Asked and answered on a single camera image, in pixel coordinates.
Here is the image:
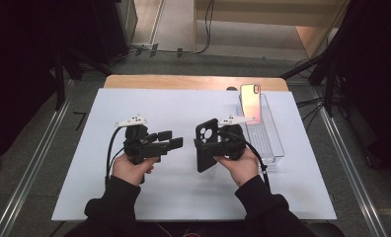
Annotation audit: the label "person's right hand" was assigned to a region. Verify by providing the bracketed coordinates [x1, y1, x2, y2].
[213, 146, 261, 188]

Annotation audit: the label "black floor cables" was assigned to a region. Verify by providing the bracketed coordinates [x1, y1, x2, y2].
[295, 97, 326, 131]

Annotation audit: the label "hand-held gripper black cable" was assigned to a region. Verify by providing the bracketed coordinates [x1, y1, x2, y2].
[104, 126, 126, 190]
[244, 140, 272, 192]

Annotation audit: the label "right hand-held gripper black cable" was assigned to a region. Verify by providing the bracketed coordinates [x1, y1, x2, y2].
[244, 140, 272, 192]

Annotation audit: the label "light wooden shelf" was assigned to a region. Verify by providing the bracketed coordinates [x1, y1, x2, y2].
[193, 0, 351, 60]

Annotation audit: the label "black stand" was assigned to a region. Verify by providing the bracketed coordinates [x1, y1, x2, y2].
[280, 48, 341, 118]
[53, 42, 113, 112]

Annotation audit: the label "black phone case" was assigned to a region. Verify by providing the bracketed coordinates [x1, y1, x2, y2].
[194, 118, 223, 173]

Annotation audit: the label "metal floor rail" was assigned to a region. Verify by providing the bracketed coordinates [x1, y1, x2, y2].
[310, 88, 389, 237]
[0, 78, 76, 237]

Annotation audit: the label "shiny translucent phone case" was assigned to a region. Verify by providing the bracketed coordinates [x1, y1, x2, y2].
[239, 83, 263, 125]

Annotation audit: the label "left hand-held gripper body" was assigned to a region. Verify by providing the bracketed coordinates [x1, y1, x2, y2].
[114, 114, 169, 166]

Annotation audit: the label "person's left hand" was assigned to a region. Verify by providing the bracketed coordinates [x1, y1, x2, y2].
[112, 152, 159, 187]

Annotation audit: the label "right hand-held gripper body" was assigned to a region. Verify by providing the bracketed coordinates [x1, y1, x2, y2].
[216, 114, 257, 161]

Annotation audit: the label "hanging black cable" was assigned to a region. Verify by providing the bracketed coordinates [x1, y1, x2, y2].
[196, 0, 216, 55]

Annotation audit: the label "clear plastic tray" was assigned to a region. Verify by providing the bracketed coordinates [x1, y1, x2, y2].
[236, 93, 286, 167]

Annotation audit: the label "left hand-held gripper black cable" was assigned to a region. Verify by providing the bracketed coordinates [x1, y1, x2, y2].
[104, 126, 126, 190]

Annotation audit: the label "black curtain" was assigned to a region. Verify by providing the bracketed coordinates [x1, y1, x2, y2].
[335, 0, 391, 179]
[0, 0, 64, 166]

